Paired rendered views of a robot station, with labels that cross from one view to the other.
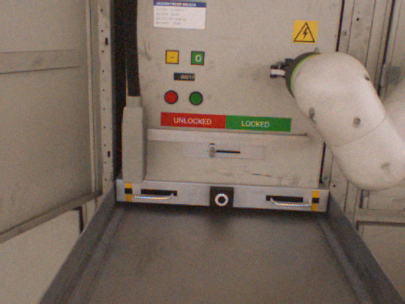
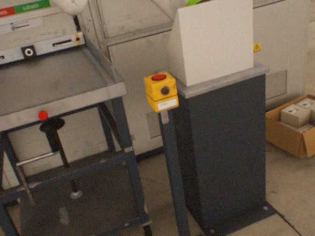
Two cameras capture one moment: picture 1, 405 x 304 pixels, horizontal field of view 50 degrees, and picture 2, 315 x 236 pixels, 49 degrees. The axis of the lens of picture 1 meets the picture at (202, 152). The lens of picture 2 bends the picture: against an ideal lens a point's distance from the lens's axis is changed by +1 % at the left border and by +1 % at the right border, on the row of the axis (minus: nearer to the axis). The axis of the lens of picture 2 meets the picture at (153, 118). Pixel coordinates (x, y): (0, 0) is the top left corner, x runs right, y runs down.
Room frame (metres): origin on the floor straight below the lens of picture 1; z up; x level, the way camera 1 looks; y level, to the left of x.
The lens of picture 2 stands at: (-0.70, -0.10, 1.30)
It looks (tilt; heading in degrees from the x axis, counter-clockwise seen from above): 28 degrees down; 344
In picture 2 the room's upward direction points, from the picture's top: 10 degrees counter-clockwise
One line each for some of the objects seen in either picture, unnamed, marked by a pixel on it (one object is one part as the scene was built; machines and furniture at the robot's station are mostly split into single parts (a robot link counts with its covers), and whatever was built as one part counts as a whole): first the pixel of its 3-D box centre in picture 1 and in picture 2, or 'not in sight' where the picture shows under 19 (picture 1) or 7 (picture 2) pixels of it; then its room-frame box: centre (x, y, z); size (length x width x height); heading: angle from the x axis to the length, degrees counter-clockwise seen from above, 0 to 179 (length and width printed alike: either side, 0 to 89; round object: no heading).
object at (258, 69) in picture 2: not in sight; (209, 71); (0.53, -0.75, 0.74); 0.38 x 0.32 x 0.02; 90
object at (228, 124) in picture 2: not in sight; (215, 143); (0.53, -0.75, 0.36); 0.36 x 0.30 x 0.73; 90
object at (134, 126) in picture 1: (135, 142); not in sight; (0.96, 0.16, 1.04); 0.08 x 0.05 x 0.17; 179
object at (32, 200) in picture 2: not in sight; (41, 166); (0.42, 0.02, 0.62); 0.17 x 0.03 x 0.30; 89
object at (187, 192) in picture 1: (221, 191); (28, 49); (1.05, -0.05, 0.90); 0.54 x 0.05 x 0.06; 89
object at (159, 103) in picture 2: not in sight; (161, 92); (0.25, -0.42, 0.85); 0.08 x 0.08 x 0.10; 89
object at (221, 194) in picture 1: (221, 197); (28, 51); (1.01, -0.05, 0.90); 0.06 x 0.03 x 0.05; 89
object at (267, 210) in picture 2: not in sight; (220, 198); (0.53, -0.75, 0.01); 0.44 x 0.37 x 0.02; 0
